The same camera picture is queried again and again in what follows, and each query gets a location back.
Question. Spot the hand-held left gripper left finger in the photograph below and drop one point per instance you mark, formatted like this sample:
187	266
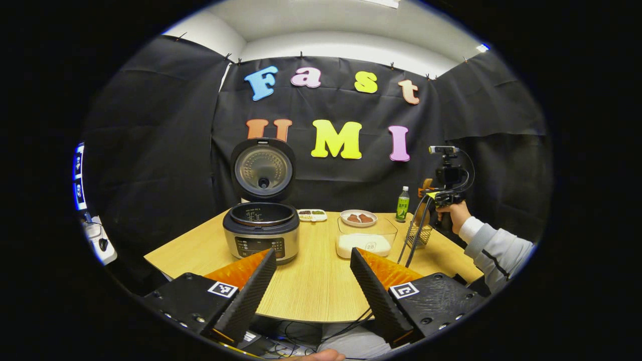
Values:
190	301

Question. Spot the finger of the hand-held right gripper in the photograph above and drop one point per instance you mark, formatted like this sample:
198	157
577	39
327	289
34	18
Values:
413	230
421	233

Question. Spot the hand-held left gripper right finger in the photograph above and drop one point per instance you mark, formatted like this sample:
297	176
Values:
441	301

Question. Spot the wooden spoon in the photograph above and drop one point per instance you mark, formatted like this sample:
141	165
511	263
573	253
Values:
426	188

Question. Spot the clear container of white rice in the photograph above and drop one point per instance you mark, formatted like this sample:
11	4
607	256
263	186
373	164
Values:
363	245

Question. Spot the grey rice cooker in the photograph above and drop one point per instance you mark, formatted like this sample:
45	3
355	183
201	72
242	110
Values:
261	235

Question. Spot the green drink bottle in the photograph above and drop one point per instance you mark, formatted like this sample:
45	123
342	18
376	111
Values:
402	208

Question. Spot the white plate with meat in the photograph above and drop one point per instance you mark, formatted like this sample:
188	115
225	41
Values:
358	218

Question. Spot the black box with white label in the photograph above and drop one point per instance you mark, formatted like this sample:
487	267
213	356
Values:
261	346

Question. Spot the person's grey trouser leg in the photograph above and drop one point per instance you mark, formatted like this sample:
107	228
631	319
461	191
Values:
361	343

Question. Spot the white side desk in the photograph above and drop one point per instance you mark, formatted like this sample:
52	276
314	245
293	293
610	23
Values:
103	255

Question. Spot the white divided tray with beans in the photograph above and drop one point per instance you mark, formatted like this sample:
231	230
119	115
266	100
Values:
312	215

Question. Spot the black computer mouse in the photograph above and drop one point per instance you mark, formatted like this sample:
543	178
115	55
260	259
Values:
103	244

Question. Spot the white desk device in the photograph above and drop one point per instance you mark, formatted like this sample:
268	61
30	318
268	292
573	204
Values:
93	229

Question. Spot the black backdrop cloth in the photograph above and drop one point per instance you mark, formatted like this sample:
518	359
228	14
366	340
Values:
160	150

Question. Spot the computer monitor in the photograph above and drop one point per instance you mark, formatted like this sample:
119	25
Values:
79	175

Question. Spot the long ceiling light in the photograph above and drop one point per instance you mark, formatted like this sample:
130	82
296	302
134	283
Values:
381	3

